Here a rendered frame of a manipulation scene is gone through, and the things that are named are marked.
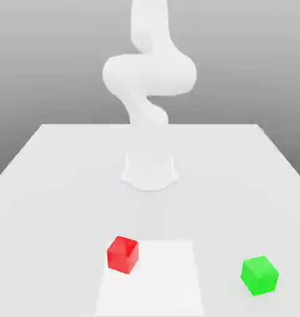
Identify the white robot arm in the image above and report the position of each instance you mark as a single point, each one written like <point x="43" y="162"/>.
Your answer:
<point x="149" y="71"/>

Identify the small red cube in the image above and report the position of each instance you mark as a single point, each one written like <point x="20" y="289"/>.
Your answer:
<point x="122" y="255"/>

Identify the small green cube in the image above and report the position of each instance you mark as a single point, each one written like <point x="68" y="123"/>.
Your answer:
<point x="259" y="275"/>

